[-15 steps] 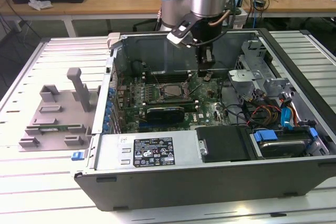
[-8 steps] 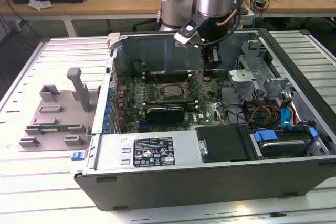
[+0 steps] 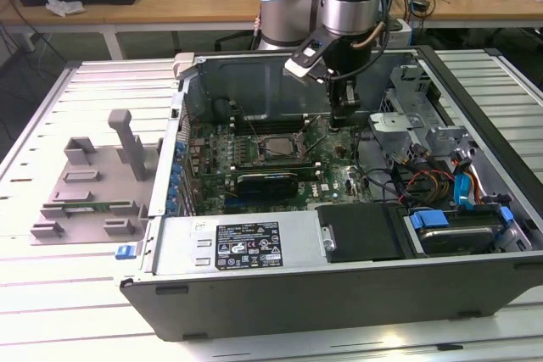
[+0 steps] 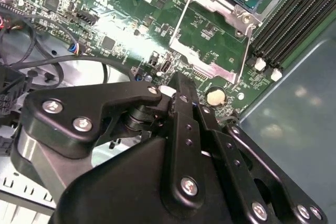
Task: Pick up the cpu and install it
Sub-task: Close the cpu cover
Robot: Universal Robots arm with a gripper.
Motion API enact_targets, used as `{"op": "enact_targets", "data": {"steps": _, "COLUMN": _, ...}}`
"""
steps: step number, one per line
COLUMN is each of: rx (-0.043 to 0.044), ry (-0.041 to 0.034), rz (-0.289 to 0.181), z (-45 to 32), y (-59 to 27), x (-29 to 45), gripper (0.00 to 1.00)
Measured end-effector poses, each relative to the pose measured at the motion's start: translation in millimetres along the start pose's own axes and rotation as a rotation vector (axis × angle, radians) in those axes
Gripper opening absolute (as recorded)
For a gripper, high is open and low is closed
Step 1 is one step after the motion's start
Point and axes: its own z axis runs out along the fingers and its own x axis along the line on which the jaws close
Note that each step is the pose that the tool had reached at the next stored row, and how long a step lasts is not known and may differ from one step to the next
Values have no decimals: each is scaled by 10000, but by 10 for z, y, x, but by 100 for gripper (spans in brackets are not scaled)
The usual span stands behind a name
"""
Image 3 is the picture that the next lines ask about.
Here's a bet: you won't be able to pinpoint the green motherboard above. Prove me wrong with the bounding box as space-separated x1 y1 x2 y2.
186 114 370 217

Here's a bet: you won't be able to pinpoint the crumpled white plastic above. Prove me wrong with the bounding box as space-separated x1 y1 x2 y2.
44 0 87 19

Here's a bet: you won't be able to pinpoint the blue flat wire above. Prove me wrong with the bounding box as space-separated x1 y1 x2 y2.
452 153 479 209

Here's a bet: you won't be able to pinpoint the beige case latch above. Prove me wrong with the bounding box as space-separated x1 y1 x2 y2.
172 52 200 80

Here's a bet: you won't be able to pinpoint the white socket box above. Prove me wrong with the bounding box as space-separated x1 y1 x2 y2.
383 19 413 47

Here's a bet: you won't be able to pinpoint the RAM slot black latches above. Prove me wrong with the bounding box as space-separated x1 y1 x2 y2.
232 159 315 164
234 128 300 135
234 119 302 125
232 165 318 171

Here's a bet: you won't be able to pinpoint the grey open PC case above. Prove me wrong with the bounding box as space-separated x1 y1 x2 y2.
118 43 543 343

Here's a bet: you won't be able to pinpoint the silver drive cage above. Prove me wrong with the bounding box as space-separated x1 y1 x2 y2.
367 64 474 162

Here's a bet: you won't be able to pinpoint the orange flat wire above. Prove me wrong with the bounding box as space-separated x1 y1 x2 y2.
473 166 487 206

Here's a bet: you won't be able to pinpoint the wooden desk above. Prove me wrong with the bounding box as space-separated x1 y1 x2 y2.
0 0 543 61

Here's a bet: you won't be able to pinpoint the CPU socket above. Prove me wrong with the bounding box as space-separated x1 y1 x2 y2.
253 133 310 162

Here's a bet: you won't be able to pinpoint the silver power supply unit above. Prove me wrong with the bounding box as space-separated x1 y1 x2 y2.
148 209 331 277

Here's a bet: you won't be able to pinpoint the green RAM stick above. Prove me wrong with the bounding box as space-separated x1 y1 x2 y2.
61 202 128 214

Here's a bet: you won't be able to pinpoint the RAM slot white latches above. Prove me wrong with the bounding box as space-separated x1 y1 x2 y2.
232 161 317 167
232 170 319 176
234 124 301 130
234 114 305 120

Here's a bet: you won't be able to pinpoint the black plastic drive cover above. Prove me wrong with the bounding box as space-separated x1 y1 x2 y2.
316 203 411 265

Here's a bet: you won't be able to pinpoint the black camera cable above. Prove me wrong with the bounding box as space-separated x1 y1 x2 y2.
328 0 394 81

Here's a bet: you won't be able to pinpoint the grey parts rack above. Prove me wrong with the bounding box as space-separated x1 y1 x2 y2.
28 109 165 248

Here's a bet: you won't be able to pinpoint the silver hard disk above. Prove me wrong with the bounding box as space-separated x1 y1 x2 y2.
417 226 496 256

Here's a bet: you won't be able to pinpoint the blue disk carrier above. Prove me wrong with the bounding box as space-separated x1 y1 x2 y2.
407 204 517 234

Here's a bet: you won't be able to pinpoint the black graphics card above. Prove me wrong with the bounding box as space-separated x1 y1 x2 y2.
235 170 300 210

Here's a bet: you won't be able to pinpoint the black wire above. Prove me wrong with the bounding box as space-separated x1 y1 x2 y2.
354 122 402 203

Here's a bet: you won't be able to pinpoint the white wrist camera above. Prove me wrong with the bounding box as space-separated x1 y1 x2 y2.
283 37 340 80

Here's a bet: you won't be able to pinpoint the yellow red power wire bundle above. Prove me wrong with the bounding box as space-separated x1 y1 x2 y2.
398 169 456 203

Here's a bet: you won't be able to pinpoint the metal socket cover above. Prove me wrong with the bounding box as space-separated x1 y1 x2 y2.
295 114 326 155

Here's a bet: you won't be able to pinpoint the thin steel locking lever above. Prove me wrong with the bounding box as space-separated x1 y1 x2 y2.
248 119 271 153
257 143 307 161

